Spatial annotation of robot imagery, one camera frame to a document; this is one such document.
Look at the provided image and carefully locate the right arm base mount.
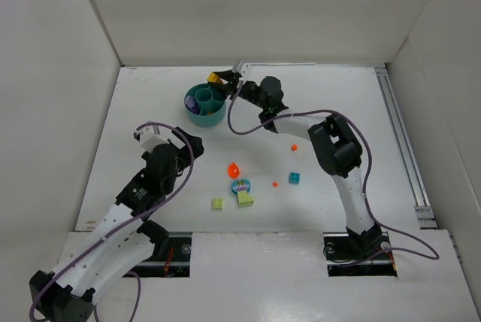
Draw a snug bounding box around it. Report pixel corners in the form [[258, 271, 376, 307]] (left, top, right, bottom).
[[323, 232, 398, 277]]

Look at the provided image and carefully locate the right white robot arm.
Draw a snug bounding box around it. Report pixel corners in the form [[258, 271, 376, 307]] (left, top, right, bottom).
[[207, 71, 382, 256]]

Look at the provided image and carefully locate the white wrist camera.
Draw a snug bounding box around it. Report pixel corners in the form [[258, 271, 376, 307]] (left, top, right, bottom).
[[231, 59, 253, 82], [133, 125, 168, 153]]

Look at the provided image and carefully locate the small purple lego brick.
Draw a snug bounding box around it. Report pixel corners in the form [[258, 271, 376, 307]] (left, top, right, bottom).
[[185, 96, 196, 106]]

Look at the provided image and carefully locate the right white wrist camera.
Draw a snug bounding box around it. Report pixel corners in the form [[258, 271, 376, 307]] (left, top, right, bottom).
[[231, 59, 253, 82]]

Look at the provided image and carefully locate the light green sloped lego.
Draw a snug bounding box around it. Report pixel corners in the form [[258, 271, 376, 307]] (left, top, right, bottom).
[[237, 190, 254, 207]]

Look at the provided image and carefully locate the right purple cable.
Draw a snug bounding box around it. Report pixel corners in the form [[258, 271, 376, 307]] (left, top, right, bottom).
[[227, 88, 440, 262]]

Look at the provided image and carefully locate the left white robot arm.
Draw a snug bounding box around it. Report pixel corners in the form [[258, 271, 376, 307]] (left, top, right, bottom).
[[29, 122, 204, 321]]

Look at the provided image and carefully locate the orange round lego piece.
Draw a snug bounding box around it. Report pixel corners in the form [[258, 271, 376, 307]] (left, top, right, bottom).
[[227, 163, 242, 179]]

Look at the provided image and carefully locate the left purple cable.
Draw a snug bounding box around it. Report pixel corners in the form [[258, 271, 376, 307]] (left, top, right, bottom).
[[29, 120, 196, 322]]

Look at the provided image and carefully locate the teal monster face lego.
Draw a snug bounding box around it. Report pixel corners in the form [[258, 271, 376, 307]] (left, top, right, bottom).
[[231, 179, 251, 195]]

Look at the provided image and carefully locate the purple cable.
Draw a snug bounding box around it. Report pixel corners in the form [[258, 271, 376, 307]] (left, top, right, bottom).
[[227, 88, 440, 262], [29, 120, 196, 322]]

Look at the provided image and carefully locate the teal round divided container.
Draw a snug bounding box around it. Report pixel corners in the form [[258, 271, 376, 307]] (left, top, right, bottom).
[[184, 84, 226, 128]]

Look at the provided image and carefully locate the teal lego brick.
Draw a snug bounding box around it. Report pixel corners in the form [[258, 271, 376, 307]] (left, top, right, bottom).
[[289, 172, 300, 185]]

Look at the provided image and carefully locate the aluminium rail right edge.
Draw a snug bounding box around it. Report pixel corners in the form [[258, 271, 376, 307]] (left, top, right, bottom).
[[374, 67, 438, 229]]

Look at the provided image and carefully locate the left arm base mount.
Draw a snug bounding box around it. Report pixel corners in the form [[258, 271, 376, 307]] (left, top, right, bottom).
[[131, 220, 192, 278]]

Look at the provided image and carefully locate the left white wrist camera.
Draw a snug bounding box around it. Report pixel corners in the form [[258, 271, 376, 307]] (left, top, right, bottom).
[[133, 125, 168, 153]]

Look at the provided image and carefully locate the light green square lego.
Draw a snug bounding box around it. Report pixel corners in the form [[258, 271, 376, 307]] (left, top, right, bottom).
[[211, 198, 224, 211]]

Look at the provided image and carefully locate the dark purple long lego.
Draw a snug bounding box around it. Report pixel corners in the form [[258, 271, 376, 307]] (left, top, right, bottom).
[[189, 104, 200, 115]]

